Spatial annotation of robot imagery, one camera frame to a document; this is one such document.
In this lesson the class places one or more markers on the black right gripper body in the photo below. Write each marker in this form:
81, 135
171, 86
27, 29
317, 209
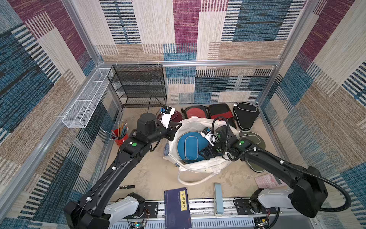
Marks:
211, 149

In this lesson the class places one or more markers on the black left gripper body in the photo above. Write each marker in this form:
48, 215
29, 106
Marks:
168, 133

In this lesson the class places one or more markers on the blue paddle case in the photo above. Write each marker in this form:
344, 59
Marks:
189, 146

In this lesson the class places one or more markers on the white canvas tote bag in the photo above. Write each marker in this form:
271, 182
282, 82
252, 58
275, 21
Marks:
212, 166

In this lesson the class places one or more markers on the clear bagged red paddle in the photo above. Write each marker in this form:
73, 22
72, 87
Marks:
199, 111

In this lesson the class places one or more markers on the green paddle case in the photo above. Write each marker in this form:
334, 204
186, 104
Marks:
258, 140

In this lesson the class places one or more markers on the black paddle case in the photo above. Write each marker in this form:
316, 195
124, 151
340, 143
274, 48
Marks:
245, 114

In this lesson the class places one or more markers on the maroon paddle case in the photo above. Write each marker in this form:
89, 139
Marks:
176, 117

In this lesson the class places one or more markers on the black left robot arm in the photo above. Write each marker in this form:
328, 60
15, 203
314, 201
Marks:
88, 212

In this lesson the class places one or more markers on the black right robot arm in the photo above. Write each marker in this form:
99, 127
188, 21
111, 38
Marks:
307, 188

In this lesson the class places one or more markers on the light blue eraser block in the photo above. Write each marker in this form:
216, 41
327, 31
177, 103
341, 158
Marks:
218, 199

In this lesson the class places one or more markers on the red metal pencil bucket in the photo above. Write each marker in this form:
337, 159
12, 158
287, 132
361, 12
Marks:
119, 141

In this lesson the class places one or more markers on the black mesh shelf rack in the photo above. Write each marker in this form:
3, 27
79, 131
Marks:
139, 85

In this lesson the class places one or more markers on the pink calculator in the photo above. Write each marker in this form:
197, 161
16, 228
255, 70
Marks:
268, 181

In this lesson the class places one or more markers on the black marker pen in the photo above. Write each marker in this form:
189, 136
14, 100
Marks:
126, 187

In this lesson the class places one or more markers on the dark blue book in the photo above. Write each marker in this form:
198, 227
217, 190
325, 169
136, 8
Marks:
177, 210

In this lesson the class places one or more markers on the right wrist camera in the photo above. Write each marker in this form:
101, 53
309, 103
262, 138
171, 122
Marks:
208, 135

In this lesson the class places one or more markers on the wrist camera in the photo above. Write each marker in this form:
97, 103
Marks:
166, 113
208, 135

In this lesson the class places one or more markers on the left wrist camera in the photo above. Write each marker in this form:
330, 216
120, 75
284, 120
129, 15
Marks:
166, 113

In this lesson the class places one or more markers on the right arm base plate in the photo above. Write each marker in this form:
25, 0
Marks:
244, 208

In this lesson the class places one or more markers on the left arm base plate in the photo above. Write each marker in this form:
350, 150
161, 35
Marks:
151, 210

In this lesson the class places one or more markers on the white wire basket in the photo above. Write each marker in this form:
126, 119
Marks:
81, 111

